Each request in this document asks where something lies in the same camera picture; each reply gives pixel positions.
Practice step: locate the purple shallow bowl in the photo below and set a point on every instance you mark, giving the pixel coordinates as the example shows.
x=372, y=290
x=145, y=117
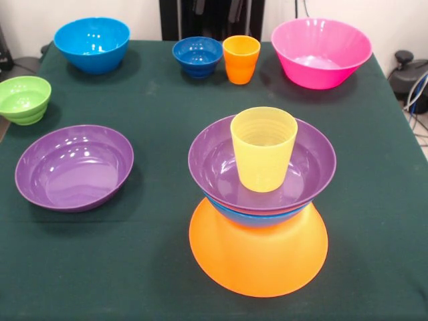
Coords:
x=73, y=174
x=214, y=167

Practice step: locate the yellow cup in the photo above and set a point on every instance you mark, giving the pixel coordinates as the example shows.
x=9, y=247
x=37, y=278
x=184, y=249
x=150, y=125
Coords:
x=262, y=160

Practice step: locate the light blue bowl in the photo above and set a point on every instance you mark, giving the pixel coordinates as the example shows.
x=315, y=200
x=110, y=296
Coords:
x=261, y=221
x=92, y=43

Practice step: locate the orange cup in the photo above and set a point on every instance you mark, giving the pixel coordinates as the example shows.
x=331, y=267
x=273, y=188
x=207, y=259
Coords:
x=240, y=67

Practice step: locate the large orange bowl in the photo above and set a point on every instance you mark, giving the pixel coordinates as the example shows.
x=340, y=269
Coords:
x=257, y=261

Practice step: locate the small dark blue bowl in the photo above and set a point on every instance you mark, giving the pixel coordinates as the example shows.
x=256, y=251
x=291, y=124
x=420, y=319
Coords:
x=197, y=53

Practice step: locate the large pink bowl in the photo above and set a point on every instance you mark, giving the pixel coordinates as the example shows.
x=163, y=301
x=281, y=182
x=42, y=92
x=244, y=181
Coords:
x=317, y=43

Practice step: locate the dark green tablecloth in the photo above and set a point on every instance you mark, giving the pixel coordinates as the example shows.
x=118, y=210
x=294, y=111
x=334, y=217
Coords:
x=83, y=267

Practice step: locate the small green bowl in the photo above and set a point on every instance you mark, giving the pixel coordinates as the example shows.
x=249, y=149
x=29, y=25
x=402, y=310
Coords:
x=23, y=100

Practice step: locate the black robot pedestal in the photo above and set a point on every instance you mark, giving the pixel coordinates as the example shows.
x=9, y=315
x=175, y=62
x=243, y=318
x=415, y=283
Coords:
x=214, y=26

